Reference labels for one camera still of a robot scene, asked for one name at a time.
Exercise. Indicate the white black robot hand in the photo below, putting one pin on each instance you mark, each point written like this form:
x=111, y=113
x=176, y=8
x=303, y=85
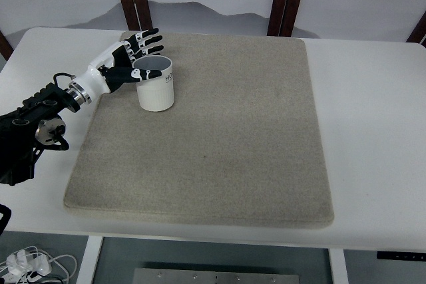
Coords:
x=113, y=67

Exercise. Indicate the white ribbed cup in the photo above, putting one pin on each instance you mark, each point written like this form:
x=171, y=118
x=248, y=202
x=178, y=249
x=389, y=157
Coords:
x=156, y=94

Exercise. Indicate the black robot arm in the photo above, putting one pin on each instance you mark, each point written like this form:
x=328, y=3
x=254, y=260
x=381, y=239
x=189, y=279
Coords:
x=37, y=126

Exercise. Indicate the beige felt mat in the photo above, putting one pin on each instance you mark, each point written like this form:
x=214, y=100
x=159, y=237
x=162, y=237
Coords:
x=241, y=144

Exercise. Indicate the grey metal plate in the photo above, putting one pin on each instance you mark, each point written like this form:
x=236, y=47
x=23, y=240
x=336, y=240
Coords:
x=150, y=275

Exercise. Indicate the black control panel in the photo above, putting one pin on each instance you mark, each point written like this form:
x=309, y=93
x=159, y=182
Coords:
x=401, y=256

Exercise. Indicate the far left brown post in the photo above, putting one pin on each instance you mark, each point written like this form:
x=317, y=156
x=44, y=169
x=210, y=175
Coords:
x=5, y=47

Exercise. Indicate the white charger with cables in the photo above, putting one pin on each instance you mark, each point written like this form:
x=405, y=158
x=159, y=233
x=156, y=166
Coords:
x=34, y=265

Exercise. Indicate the far right brown post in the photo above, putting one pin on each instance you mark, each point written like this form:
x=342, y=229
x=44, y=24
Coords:
x=418, y=33

